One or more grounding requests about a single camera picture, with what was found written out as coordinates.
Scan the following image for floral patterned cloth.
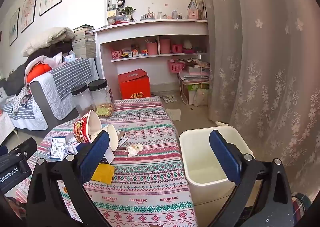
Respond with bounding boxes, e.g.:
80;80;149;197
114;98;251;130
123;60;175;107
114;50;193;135
12;86;32;113

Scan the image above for white paper cup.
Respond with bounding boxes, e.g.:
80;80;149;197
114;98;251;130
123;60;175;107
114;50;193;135
101;124;120;151

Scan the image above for patterned striped tablecloth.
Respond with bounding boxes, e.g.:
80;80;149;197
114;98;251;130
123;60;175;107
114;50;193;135
15;97;198;227

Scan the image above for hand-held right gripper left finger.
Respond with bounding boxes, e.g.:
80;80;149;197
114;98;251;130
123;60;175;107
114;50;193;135
26;130;111;227

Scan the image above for stack of papers and folders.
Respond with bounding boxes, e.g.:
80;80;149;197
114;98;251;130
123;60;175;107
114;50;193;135
179;59;210;85

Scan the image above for red instant noodle cup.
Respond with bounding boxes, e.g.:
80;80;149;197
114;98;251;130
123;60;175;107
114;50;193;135
74;110;103;143

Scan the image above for pink storage bin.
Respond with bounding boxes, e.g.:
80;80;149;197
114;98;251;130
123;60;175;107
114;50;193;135
160;39;171;54

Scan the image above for dark brown blanket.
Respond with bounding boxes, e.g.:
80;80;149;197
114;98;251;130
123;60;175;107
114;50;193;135
30;40;74;60

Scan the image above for orange cushion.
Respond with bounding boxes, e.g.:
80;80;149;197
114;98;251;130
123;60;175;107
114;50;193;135
27;63;54;83

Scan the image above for framed blue picture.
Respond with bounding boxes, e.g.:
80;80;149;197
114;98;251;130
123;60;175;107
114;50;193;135
9;7;20;46

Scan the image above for light blue box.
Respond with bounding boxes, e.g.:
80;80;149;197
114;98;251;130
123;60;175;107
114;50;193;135
62;52;77;63

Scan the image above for stack of books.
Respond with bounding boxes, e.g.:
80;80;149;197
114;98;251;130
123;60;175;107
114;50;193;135
72;25;97;60

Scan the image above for sheet of square stickers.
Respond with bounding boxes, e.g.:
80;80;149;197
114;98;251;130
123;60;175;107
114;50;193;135
160;94;178;103

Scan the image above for pink house-shaped box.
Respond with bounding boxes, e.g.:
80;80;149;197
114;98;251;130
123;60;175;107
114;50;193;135
187;0;202;19

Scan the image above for table with dotted cloth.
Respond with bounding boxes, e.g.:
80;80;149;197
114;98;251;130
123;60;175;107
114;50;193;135
0;110;15;145

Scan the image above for plaid clothing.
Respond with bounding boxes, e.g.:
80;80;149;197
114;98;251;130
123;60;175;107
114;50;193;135
291;192;312;225

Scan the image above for grey sofa striped quilted cover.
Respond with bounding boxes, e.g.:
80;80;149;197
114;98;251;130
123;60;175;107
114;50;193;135
0;57;99;131

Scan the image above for pale pink garment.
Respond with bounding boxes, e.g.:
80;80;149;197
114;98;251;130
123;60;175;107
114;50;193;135
25;53;63;77

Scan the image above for clear jar brown snacks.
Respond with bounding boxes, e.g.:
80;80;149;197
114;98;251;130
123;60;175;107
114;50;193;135
71;83;97;118

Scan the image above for white plastic waste bin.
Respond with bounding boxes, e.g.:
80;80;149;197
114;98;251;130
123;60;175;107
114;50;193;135
179;126;255;206

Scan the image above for white bookshelf unit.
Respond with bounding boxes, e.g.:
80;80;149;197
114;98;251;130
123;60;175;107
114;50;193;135
94;0;209;92

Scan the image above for green cardboard box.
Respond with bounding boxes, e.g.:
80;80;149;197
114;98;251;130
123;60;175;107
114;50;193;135
184;83;209;105

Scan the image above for stained tissue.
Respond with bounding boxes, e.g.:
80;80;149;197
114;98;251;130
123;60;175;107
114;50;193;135
125;143;143;158

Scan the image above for paper sheet on floor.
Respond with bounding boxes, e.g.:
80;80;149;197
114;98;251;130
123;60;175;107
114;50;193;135
166;108;181;121

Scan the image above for framed pink tree picture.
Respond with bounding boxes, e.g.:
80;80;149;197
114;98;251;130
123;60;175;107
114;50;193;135
20;0;39;33

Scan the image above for cream fleece blanket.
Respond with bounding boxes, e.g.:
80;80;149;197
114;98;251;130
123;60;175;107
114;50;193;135
22;27;75;57

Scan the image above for yellow packet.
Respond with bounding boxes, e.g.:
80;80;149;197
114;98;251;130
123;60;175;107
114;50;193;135
91;163;115;184

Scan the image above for floral lace curtain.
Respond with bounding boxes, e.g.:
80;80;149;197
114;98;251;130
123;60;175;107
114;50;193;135
195;0;320;192

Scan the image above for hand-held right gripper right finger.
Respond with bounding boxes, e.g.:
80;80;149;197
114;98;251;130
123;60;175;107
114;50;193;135
209;129;294;227

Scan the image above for plush toy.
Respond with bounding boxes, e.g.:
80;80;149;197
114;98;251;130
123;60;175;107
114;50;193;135
183;40;195;53

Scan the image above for large pink basket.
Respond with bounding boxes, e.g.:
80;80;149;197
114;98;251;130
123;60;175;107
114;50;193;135
168;60;187;74

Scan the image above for clear jar gold label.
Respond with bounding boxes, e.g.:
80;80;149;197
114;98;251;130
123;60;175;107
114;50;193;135
88;79;116;117

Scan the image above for red cardboard box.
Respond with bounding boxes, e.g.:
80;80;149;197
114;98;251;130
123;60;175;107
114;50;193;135
118;69;152;100

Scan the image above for blue box white label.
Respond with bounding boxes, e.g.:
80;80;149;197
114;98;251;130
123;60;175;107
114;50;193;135
46;136;67;162

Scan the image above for white mesh bag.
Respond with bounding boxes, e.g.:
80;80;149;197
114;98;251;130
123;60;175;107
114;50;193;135
194;88;209;107

